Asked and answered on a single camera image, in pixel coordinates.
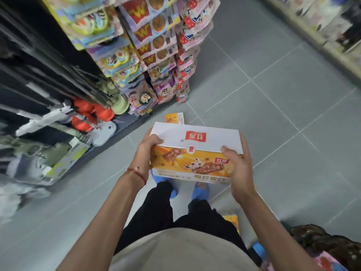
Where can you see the grey appliance carton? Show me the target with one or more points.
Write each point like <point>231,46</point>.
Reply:
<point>22,169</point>

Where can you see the rack of mops and brooms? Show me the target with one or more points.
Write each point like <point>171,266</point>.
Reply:
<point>28,67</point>

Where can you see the white round mop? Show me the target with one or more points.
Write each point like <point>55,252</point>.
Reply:
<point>11,203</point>

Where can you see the person's left hand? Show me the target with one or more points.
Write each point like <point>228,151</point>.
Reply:
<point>143,158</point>

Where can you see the person's right hand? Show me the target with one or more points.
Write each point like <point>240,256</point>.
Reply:
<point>242,177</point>

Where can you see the green round mop head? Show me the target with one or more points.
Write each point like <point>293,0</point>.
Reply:
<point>121,105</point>

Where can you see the blue rubber slipper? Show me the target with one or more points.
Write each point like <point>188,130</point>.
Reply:
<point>158,179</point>
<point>198,194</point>

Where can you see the orange mop part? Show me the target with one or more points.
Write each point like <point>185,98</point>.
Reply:
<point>104,112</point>

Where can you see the person's left forearm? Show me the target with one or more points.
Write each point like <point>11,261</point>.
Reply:
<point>104,228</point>

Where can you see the white yellow snack box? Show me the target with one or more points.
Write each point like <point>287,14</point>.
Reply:
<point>232,221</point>
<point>175,135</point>
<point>173,118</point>

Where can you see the person's right forearm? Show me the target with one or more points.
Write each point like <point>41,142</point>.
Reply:
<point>273,234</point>

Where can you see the white round mop pad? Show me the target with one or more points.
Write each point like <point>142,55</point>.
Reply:
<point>103,134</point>

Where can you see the grey shirt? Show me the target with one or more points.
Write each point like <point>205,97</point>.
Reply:
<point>180,251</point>

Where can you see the black trousers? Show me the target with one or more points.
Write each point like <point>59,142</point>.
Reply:
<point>158,208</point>

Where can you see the green white mop set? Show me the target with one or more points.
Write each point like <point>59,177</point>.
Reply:
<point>56,155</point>

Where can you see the strip of colourful hanging packets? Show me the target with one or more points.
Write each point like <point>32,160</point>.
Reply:
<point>141,33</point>

